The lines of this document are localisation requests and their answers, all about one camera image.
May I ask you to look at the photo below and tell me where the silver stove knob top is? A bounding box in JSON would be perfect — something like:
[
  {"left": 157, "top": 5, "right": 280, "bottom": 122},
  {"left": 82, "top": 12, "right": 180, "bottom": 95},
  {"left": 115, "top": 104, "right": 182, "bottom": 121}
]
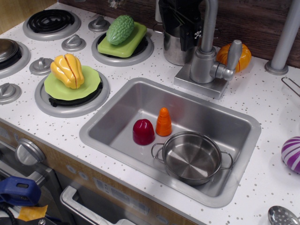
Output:
[{"left": 88, "top": 16, "right": 111, "bottom": 32}]

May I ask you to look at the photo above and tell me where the silver stove knob upper middle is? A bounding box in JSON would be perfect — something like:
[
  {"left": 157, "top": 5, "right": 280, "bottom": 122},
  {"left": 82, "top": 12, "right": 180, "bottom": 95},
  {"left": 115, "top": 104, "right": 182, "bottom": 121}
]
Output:
[{"left": 61, "top": 34, "right": 86, "bottom": 52}]

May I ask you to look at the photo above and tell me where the front left stove burner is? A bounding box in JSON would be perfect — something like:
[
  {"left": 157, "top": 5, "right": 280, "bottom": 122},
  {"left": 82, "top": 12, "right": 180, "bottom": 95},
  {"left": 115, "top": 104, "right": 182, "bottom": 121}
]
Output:
[{"left": 0, "top": 41, "right": 30, "bottom": 79}]

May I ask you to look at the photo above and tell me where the silver stove knob lower middle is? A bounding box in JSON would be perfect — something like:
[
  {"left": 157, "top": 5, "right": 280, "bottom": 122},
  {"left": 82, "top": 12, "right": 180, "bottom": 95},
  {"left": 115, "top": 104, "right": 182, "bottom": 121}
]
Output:
[{"left": 29, "top": 57, "right": 53, "bottom": 75}]

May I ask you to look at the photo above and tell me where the orange toy carrot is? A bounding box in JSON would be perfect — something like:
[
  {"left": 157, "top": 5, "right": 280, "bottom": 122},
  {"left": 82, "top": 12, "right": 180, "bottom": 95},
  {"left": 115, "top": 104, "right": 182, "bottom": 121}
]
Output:
[{"left": 156, "top": 107, "right": 172, "bottom": 136}]

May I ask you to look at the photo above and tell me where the light green rectangular tray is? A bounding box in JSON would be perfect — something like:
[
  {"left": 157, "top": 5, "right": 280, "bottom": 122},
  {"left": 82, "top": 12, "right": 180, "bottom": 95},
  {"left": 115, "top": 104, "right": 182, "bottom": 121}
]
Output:
[{"left": 97, "top": 22, "right": 147, "bottom": 58}]

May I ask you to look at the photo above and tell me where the light green round plate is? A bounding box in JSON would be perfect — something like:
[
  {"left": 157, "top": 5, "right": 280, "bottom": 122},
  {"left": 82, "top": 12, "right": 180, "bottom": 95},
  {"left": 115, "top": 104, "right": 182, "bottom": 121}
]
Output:
[{"left": 44, "top": 66, "right": 101, "bottom": 101}]

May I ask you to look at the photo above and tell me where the silver toy faucet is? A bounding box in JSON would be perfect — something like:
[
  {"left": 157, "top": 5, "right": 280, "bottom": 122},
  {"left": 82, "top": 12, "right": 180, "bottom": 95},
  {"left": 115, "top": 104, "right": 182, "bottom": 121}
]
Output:
[{"left": 174, "top": 0, "right": 242, "bottom": 99}]

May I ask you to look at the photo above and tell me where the silver oven dial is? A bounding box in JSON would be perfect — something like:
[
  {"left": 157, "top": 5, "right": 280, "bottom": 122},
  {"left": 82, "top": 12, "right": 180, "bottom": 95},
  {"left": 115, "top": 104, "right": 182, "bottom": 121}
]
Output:
[{"left": 15, "top": 138, "right": 46, "bottom": 166}]

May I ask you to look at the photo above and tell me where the front right stove burner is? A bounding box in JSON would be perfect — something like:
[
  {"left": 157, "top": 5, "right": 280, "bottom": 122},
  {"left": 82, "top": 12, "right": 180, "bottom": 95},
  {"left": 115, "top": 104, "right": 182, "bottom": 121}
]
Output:
[{"left": 34, "top": 71, "right": 110, "bottom": 118}]

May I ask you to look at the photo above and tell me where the yellow toy starfruit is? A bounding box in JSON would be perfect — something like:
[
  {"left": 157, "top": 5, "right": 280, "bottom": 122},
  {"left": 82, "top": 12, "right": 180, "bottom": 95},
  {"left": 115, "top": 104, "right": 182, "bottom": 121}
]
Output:
[{"left": 50, "top": 53, "right": 84, "bottom": 89}]

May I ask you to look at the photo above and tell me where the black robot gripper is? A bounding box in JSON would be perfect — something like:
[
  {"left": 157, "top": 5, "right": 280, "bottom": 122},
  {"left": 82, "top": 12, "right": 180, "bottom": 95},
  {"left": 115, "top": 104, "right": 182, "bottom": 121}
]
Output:
[{"left": 158, "top": 0, "right": 203, "bottom": 52}]

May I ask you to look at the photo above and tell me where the black cable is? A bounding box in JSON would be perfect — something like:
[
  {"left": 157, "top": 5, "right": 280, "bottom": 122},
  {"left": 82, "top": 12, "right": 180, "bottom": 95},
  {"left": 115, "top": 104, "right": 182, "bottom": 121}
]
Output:
[{"left": 0, "top": 203, "right": 17, "bottom": 225}]

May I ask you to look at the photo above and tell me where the back left stove burner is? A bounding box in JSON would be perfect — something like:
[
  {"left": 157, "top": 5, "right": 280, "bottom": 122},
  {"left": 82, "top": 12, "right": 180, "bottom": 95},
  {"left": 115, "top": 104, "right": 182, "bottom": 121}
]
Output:
[{"left": 22, "top": 9, "right": 81, "bottom": 41}]

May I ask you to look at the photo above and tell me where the orange toy pumpkin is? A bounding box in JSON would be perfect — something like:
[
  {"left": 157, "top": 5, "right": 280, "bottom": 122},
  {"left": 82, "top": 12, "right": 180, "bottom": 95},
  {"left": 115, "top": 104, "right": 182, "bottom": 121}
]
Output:
[{"left": 216, "top": 44, "right": 252, "bottom": 73}]

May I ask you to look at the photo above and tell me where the silver sink basin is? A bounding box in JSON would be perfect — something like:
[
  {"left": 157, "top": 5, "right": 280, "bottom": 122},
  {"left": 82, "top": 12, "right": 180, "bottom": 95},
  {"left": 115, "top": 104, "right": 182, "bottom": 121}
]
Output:
[{"left": 80, "top": 78, "right": 261, "bottom": 208}]

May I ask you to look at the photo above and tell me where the silver stove knob bottom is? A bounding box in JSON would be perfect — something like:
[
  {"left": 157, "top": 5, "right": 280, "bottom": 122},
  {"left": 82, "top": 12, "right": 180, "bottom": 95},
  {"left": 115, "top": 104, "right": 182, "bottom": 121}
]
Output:
[{"left": 0, "top": 83, "right": 22, "bottom": 105}]

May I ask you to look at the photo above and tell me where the tall steel pot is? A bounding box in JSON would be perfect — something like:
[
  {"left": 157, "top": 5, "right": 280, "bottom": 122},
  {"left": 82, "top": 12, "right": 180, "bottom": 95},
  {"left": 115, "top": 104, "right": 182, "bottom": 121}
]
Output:
[{"left": 152, "top": 22, "right": 221, "bottom": 67}]

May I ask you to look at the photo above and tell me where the silver oven door handle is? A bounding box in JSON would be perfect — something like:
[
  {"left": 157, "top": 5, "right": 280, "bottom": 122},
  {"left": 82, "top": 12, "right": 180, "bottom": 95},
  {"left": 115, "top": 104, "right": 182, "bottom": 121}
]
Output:
[{"left": 60, "top": 185, "right": 122, "bottom": 225}]

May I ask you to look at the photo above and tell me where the wire utensil handle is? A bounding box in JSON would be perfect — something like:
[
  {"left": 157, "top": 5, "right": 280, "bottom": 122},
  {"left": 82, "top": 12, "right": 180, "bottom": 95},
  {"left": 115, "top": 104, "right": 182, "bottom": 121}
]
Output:
[{"left": 281, "top": 77, "right": 300, "bottom": 97}]

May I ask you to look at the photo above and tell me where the steel pot lid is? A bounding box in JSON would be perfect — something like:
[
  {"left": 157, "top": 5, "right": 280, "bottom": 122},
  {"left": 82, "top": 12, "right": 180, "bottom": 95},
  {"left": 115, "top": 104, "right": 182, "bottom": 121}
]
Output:
[{"left": 0, "top": 38, "right": 19, "bottom": 63}]

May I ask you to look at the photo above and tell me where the steel slotted spoon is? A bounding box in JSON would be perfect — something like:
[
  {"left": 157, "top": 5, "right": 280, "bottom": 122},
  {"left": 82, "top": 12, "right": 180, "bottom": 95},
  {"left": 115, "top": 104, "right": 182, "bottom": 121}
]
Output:
[{"left": 268, "top": 206, "right": 300, "bottom": 225}]

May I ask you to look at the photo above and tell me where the small steel pot with handles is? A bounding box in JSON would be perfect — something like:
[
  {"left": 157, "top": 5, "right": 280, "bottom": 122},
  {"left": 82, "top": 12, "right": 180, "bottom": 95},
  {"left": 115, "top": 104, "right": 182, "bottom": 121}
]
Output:
[{"left": 151, "top": 131, "right": 234, "bottom": 186}]

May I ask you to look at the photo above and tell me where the purple white striped ball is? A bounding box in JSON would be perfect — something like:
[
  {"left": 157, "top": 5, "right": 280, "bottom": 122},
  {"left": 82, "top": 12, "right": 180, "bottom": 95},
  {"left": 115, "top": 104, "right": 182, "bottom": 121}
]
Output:
[{"left": 281, "top": 136, "right": 300, "bottom": 173}]

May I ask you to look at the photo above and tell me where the blue clamp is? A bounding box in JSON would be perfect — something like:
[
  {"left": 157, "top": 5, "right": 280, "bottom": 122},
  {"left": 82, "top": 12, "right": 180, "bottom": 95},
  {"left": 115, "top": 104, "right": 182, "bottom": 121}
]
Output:
[{"left": 0, "top": 176, "right": 41, "bottom": 206}]

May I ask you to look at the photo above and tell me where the back right stove burner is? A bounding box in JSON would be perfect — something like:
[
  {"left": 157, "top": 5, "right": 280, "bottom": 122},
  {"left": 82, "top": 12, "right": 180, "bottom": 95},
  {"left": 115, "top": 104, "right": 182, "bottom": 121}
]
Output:
[{"left": 91, "top": 33, "right": 154, "bottom": 67}]

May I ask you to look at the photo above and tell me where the stove burner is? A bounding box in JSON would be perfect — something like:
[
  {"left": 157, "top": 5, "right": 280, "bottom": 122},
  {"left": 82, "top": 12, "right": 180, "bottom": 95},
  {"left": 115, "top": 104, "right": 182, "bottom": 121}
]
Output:
[
  {"left": 0, "top": 41, "right": 30, "bottom": 79},
  {"left": 22, "top": 9, "right": 81, "bottom": 41},
  {"left": 34, "top": 71, "right": 110, "bottom": 118},
  {"left": 91, "top": 33, "right": 154, "bottom": 67}
]

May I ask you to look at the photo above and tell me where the green toy bitter melon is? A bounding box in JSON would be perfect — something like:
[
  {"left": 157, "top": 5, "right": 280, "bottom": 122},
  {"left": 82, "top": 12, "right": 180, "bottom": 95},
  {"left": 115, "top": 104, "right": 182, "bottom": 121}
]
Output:
[{"left": 106, "top": 15, "right": 135, "bottom": 45}]

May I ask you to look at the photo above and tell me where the dark red toy pepper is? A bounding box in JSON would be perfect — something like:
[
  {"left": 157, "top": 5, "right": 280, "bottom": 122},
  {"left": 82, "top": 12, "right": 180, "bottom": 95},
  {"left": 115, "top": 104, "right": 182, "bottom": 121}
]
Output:
[{"left": 133, "top": 119, "right": 155, "bottom": 145}]

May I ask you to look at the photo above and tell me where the grey vertical pole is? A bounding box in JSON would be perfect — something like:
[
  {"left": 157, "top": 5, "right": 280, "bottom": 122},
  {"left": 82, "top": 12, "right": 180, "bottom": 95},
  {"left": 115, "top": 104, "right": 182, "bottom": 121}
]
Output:
[{"left": 265, "top": 0, "right": 300, "bottom": 75}]

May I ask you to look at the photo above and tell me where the silver stove knob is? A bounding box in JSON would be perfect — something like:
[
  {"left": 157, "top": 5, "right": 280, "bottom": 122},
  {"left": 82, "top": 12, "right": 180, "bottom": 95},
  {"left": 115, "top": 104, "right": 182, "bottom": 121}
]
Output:
[
  {"left": 0, "top": 83, "right": 22, "bottom": 105},
  {"left": 29, "top": 57, "right": 53, "bottom": 75},
  {"left": 88, "top": 16, "right": 111, "bottom": 32},
  {"left": 61, "top": 34, "right": 86, "bottom": 52}
]

